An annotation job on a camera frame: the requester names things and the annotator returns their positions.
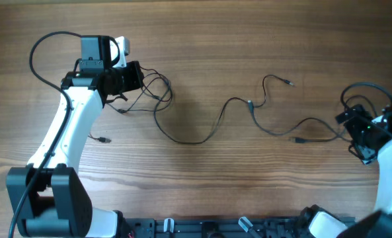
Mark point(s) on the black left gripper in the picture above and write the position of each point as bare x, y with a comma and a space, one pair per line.
136, 75

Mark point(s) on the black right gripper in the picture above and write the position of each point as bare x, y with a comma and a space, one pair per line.
367, 154

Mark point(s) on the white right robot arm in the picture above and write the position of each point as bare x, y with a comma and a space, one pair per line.
379, 223

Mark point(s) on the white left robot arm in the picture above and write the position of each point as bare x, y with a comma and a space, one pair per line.
47, 196

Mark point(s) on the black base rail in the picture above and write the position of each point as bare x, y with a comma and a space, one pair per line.
201, 228

